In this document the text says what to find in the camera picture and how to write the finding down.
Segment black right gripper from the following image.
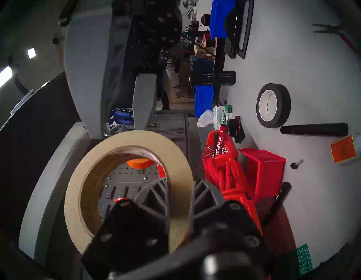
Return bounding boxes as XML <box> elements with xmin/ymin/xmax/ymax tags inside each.
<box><xmin>64</xmin><ymin>5</ymin><xmax>183</xmax><ymax>139</ymax></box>

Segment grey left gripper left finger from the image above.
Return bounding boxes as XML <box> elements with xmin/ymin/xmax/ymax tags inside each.
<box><xmin>81</xmin><ymin>177</ymin><xmax>171</xmax><ymax>273</ymax></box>

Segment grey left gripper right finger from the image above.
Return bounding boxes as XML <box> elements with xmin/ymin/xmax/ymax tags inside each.
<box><xmin>188</xmin><ymin>180</ymin><xmax>263</xmax><ymax>250</ymax></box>

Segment orange tape roll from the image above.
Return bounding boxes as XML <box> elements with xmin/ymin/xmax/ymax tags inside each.
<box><xmin>126</xmin><ymin>158</ymin><xmax>154</xmax><ymax>170</ymax></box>

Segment beige masking tape roll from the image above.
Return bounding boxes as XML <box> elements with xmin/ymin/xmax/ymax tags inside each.
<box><xmin>64</xmin><ymin>130</ymin><xmax>195</xmax><ymax>254</ymax></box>

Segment black tape roll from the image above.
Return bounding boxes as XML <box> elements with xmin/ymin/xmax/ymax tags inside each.
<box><xmin>256</xmin><ymin>83</ymin><xmax>291</xmax><ymax>128</ymax></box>

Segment red black permanent marker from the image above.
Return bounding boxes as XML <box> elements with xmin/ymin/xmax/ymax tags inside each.
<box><xmin>213</xmin><ymin>124</ymin><xmax>229</xmax><ymax>158</ymax></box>

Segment black marker pen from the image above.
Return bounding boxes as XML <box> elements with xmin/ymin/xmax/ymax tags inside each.
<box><xmin>261</xmin><ymin>181</ymin><xmax>292</xmax><ymax>226</ymax></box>

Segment black battery holder with board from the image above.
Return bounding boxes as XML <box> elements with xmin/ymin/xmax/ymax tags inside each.
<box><xmin>227</xmin><ymin>116</ymin><xmax>246</xmax><ymax>144</ymax></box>

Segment Kimtech tissue box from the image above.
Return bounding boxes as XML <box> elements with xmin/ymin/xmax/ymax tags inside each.
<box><xmin>197</xmin><ymin>104</ymin><xmax>233</xmax><ymax>132</ymax></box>

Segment blue plastic bin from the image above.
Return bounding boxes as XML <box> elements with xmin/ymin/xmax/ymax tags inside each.
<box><xmin>195</xmin><ymin>86</ymin><xmax>215</xmax><ymax>118</ymax></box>
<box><xmin>210</xmin><ymin>0</ymin><xmax>236</xmax><ymax>38</ymax></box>

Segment green cutting mat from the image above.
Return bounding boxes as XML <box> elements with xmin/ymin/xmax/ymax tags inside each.
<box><xmin>296</xmin><ymin>244</ymin><xmax>313</xmax><ymax>275</ymax></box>

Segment black plastic tube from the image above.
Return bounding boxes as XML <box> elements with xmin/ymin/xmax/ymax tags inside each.
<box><xmin>280</xmin><ymin>123</ymin><xmax>349</xmax><ymax>137</ymax></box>

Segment black angled stand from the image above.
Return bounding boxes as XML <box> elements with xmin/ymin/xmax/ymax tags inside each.
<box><xmin>224</xmin><ymin>0</ymin><xmax>254</xmax><ymax>59</ymax></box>

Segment glue bottle with blue cap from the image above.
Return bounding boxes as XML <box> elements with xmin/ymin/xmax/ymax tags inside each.
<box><xmin>331</xmin><ymin>134</ymin><xmax>361</xmax><ymax>164</ymax></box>

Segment blue handled hanging pliers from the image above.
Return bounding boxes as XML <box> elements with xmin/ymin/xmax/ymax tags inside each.
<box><xmin>109</xmin><ymin>109</ymin><xmax>134</xmax><ymax>126</ymax></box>

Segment red handled needle-nose pliers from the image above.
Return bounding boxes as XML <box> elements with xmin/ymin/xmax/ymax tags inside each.
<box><xmin>312</xmin><ymin>23</ymin><xmax>361</xmax><ymax>55</ymax></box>

